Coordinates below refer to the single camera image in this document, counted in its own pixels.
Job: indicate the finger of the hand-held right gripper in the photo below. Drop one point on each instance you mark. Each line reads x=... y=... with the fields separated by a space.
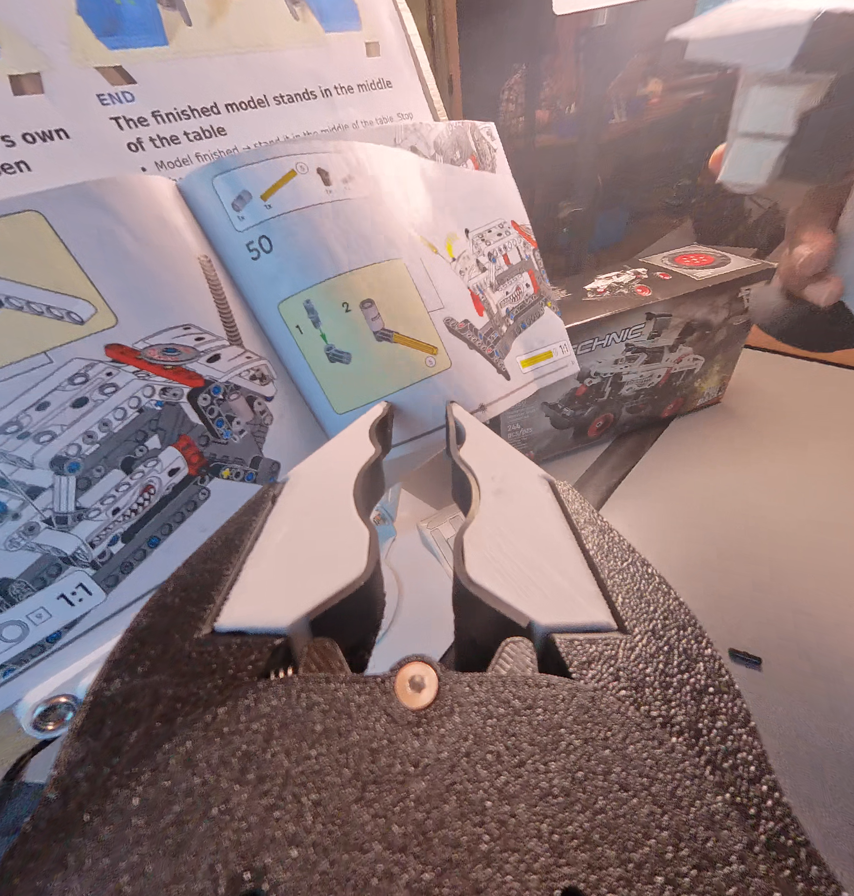
x=742 y=31

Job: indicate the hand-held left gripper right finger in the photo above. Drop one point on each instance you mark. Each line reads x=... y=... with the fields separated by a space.
x=532 y=553

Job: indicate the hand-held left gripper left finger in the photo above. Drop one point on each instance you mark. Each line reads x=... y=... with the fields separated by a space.
x=301 y=553

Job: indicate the printed task sheet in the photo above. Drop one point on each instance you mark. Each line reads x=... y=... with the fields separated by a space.
x=189 y=84

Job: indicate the person's right hand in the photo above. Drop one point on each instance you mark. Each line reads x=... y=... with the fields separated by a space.
x=812 y=245

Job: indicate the small black brick pin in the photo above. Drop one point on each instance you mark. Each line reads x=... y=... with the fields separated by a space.
x=745 y=655

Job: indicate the toy set cardboard box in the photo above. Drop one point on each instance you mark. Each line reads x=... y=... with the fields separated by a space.
x=637 y=336

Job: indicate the white instruction booklet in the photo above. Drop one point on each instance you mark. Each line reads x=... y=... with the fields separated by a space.
x=119 y=350

